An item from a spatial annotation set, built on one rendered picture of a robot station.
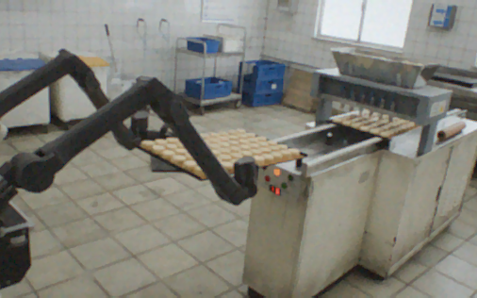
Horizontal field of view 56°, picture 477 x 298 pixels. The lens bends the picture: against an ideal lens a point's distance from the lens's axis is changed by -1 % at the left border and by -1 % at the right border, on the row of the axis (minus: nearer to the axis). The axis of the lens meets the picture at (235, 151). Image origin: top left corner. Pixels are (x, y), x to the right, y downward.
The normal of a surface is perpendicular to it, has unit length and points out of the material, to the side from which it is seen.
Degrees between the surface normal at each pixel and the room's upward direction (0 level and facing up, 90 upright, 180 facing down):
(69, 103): 92
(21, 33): 90
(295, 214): 90
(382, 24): 90
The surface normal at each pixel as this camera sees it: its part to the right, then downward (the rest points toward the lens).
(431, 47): -0.74, 0.17
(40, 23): 0.67, 0.31
